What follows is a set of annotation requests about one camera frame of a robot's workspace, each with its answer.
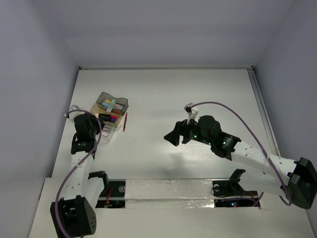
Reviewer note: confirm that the clear plastic container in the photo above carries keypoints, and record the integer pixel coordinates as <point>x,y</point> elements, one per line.
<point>107,137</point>

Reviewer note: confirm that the light blue marker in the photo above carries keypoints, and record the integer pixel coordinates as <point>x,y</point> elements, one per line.
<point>107,104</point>

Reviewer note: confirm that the grey translucent container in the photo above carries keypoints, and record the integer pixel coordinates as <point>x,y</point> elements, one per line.
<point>103,96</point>

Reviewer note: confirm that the pink black highlighter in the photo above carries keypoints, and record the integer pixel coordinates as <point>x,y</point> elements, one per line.
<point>101,116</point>

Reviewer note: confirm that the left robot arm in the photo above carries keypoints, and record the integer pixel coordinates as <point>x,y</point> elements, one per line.
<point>73,210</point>

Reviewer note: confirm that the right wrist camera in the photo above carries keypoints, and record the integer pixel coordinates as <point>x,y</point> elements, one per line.
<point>192,112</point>

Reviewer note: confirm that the red gel pen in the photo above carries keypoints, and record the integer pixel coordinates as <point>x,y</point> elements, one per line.
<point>125,122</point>

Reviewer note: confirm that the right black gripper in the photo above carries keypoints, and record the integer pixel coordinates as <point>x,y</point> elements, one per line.
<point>181,128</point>

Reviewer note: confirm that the light green marker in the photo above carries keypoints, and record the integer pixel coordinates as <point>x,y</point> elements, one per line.
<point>111,105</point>

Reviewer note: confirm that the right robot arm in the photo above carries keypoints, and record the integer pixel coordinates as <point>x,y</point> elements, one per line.
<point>294,180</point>

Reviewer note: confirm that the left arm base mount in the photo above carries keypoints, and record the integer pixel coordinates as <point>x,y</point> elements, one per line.
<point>113,193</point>

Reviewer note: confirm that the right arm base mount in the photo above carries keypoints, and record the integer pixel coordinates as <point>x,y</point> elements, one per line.
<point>228,193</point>

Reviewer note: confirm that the orange translucent container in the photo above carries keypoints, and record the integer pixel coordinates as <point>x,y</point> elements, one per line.
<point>97,109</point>

